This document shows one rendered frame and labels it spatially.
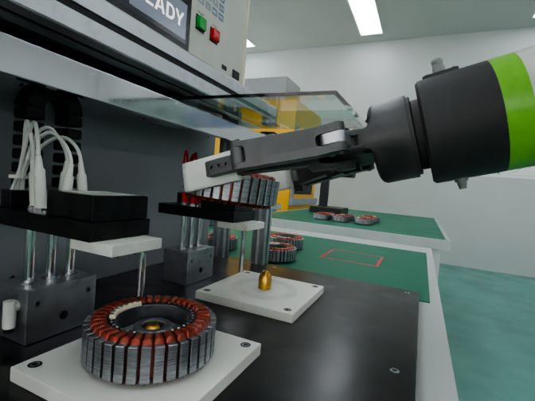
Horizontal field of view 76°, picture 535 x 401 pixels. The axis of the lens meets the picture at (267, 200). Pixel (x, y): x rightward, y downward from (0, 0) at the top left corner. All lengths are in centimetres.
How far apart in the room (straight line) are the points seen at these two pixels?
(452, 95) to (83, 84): 32
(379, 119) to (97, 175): 43
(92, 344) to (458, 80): 35
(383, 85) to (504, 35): 163
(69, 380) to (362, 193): 542
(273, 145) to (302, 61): 602
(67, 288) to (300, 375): 25
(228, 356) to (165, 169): 44
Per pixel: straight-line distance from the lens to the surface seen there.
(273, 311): 46
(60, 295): 42
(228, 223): 52
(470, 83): 31
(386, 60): 597
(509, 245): 570
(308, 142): 29
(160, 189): 69
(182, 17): 57
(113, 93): 41
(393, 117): 31
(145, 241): 34
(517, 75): 31
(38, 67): 36
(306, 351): 40
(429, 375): 46
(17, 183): 44
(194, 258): 58
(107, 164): 60
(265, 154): 29
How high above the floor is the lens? 94
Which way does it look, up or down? 3 degrees down
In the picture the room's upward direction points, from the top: 5 degrees clockwise
